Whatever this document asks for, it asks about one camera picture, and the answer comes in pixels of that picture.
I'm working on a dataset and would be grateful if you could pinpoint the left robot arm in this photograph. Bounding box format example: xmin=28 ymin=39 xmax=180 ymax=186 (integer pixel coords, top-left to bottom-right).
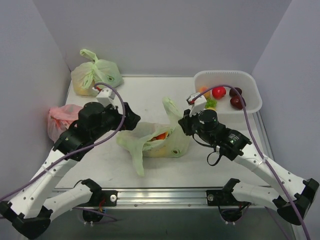
xmin=0 ymin=102 xmax=141 ymax=240

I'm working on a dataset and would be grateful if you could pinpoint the dark maroon fruit upper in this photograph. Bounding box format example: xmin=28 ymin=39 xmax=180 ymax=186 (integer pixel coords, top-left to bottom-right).
xmin=229 ymin=87 xmax=243 ymax=98

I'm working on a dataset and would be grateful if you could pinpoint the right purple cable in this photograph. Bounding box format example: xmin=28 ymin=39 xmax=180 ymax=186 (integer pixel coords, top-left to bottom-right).
xmin=191 ymin=84 xmax=312 ymax=240

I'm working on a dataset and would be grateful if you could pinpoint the dark red fruit lower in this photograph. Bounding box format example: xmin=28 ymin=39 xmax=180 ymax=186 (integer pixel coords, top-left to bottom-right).
xmin=230 ymin=95 xmax=247 ymax=110

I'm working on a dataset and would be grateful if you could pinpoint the light green fruit bag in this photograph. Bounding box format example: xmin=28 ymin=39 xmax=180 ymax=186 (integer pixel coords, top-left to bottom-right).
xmin=116 ymin=97 xmax=190 ymax=177

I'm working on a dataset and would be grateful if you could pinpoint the white plastic basket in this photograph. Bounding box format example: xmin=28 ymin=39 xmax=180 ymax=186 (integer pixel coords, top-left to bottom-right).
xmin=194 ymin=70 xmax=263 ymax=114

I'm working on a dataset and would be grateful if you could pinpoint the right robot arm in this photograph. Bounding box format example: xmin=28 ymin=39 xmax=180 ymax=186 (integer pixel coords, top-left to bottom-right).
xmin=178 ymin=109 xmax=320 ymax=226

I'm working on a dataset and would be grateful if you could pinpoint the aluminium mounting rail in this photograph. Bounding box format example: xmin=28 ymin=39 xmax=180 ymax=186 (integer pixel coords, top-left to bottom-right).
xmin=51 ymin=187 xmax=298 ymax=209

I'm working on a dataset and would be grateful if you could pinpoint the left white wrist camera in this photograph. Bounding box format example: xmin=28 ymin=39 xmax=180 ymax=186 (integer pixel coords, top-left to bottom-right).
xmin=92 ymin=87 xmax=116 ymax=107

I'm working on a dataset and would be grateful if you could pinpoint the red tomato in bag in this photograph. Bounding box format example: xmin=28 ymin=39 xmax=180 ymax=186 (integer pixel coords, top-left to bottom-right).
xmin=155 ymin=132 xmax=168 ymax=140

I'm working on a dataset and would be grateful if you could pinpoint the purple cable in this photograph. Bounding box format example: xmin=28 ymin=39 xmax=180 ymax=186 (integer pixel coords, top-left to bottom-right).
xmin=0 ymin=82 xmax=126 ymax=222
xmin=191 ymin=84 xmax=312 ymax=240

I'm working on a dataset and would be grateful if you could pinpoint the black base bracket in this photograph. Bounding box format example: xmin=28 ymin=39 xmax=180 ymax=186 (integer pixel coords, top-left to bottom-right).
xmin=90 ymin=190 xmax=118 ymax=208
xmin=205 ymin=189 xmax=225 ymax=207

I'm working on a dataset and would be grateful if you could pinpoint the orange peach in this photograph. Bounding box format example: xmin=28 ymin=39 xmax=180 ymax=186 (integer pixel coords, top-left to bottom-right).
xmin=197 ymin=86 xmax=208 ymax=93

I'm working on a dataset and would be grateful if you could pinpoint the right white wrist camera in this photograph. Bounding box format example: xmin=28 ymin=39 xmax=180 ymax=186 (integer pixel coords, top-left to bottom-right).
xmin=186 ymin=92 xmax=207 ymax=117

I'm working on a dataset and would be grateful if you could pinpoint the green grape bunch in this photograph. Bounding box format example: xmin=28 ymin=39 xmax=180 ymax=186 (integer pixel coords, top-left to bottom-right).
xmin=205 ymin=98 xmax=217 ymax=109

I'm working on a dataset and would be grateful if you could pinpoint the right black base bracket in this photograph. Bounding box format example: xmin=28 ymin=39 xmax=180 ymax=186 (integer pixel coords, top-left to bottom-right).
xmin=205 ymin=189 xmax=225 ymax=207

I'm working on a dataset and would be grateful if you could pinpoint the small yellow fruit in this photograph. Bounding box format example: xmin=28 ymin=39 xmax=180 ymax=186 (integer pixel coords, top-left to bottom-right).
xmin=206 ymin=107 xmax=216 ymax=111

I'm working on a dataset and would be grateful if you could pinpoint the pink knotted plastic bag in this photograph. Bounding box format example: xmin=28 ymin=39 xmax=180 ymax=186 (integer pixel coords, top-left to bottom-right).
xmin=47 ymin=104 xmax=83 ymax=143

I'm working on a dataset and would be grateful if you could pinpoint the left black base bracket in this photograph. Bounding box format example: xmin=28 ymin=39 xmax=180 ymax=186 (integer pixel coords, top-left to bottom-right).
xmin=90 ymin=190 xmax=118 ymax=208

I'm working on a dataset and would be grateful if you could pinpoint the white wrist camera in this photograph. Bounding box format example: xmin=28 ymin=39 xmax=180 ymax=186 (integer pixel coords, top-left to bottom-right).
xmin=186 ymin=92 xmax=207 ymax=117
xmin=92 ymin=87 xmax=116 ymax=107

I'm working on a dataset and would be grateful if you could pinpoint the red apple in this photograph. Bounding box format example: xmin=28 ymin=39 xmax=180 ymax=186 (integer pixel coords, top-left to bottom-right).
xmin=211 ymin=86 xmax=227 ymax=100

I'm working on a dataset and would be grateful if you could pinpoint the green knotted plastic bag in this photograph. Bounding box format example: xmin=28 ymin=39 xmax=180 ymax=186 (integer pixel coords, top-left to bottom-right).
xmin=70 ymin=49 xmax=124 ymax=97

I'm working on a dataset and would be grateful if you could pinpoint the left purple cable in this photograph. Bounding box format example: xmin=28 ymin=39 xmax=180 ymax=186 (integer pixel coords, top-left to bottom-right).
xmin=0 ymin=82 xmax=126 ymax=222

